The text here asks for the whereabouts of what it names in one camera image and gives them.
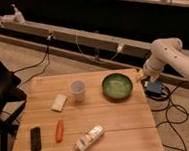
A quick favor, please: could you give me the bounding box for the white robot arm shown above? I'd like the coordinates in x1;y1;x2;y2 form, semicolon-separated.
137;37;189;82

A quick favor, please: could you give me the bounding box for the green ceramic bowl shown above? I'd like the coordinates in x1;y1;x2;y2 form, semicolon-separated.
102;73;133;100

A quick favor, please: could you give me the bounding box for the translucent plastic cup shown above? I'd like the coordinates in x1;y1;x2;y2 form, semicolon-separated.
69;80;86;102

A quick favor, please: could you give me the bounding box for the clear plastic bottle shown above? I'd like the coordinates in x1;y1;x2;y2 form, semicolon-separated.
71;125;105;151

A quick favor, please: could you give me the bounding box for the beige sponge block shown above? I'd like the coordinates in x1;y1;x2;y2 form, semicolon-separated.
51;94;67;112

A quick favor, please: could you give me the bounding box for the black chair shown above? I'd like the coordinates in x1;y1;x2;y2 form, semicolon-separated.
0;61;27;151

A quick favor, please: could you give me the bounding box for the black floor cables right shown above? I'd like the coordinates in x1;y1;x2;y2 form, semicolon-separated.
144;80;189;151

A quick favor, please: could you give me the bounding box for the black cable left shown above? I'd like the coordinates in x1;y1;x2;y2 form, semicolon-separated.
9;43;54;89

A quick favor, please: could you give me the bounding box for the wooden baseboard rail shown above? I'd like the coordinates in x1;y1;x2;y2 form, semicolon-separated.
0;0;189;110

